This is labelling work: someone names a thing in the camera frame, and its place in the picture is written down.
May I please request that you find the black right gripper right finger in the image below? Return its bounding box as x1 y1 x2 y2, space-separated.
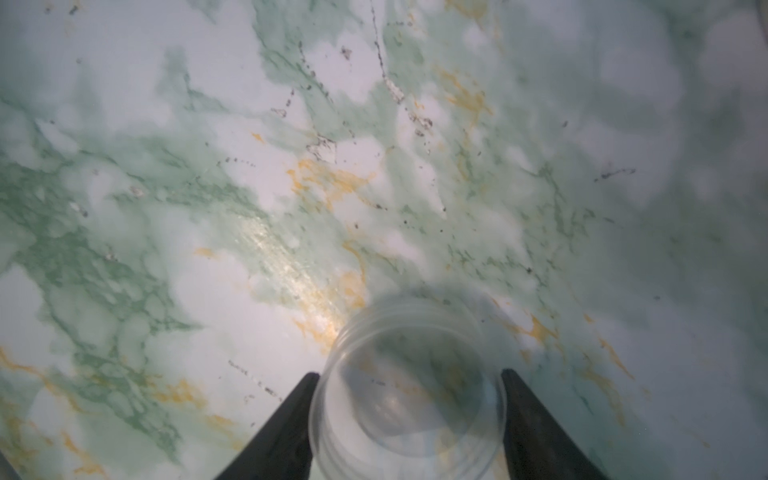
501 369 607 480

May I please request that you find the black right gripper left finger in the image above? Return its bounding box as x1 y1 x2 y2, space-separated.
217 372 320 480

